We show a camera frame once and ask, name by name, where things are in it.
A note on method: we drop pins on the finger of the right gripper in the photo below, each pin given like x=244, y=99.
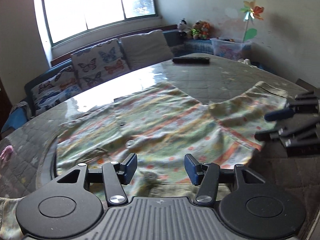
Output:
x=305, y=103
x=308, y=131

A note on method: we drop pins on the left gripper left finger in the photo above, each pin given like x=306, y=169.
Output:
x=113, y=176

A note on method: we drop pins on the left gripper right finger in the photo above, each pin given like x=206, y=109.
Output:
x=207, y=176

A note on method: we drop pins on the colourful striped child shirt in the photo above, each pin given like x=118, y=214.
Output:
x=161, y=124

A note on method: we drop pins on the grey quilted table cover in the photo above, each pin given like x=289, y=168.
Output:
x=223, y=79

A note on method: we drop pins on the clear plastic storage box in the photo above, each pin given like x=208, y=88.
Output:
x=233, y=50

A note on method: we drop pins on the butterfly seat cushion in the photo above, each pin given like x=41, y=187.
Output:
x=57, y=89

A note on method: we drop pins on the dark blue sofa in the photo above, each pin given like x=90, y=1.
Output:
x=179, y=46

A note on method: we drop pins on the small pink toy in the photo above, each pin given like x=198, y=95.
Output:
x=6, y=153

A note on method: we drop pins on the blue cloth on sofa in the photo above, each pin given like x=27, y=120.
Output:
x=18, y=116

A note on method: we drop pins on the colourful paper pinwheel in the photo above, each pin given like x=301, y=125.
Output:
x=251, y=12

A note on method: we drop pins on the butterfly back cushion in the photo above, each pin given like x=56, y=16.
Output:
x=100, y=63

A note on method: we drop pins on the black remote control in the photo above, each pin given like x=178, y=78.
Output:
x=191, y=60

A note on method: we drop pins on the plain beige cushion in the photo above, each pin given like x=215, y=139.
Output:
x=146, y=49

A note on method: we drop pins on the orange plush toy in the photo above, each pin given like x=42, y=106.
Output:
x=205, y=31

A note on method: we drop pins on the brown bear plush toy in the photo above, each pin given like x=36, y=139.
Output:
x=196, y=30

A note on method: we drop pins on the black white plush toy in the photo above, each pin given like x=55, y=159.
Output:
x=182, y=28

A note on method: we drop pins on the window with green frame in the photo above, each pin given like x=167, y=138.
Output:
x=66, y=19

